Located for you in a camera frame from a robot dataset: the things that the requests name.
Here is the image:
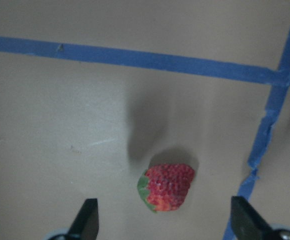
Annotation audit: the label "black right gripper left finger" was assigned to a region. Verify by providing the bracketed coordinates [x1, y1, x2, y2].
[66, 198, 99, 240]

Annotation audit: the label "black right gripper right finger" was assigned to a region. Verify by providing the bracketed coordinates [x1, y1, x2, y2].
[231, 196, 290, 240]

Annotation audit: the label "strawberry lying sideways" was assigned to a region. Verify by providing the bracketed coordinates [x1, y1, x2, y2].
[137, 163, 196, 213]

